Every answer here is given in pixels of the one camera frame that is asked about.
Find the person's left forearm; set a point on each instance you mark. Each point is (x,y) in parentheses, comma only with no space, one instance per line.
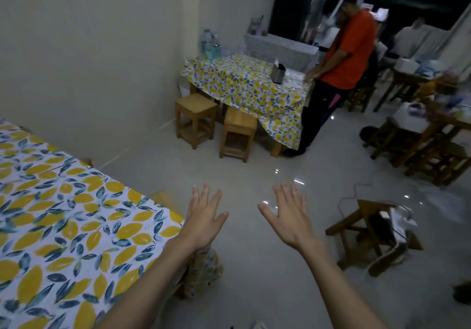
(147,295)

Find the clear plastic bottle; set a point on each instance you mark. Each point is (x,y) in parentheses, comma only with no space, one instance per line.
(207,37)

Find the white counter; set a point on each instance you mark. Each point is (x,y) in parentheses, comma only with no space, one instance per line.
(281,49)

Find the person's right forearm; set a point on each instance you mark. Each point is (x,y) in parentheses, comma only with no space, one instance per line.
(342,295)

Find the white power strip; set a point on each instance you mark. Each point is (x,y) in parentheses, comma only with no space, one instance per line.
(402,222)

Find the person's left hand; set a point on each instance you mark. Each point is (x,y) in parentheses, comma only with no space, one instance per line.
(202,225)

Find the dark napkin holder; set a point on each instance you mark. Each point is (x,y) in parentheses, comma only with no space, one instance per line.
(278,73)

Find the black box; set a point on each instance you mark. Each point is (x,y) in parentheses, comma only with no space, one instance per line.
(381,226)

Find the dark wooden table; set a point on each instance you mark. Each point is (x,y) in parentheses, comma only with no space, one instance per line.
(438,126)
(404,80)

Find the blue box with clear lid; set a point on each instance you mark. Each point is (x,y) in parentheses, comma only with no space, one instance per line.
(212,51)

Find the person's right hand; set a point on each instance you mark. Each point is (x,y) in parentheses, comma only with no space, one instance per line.
(292,225)

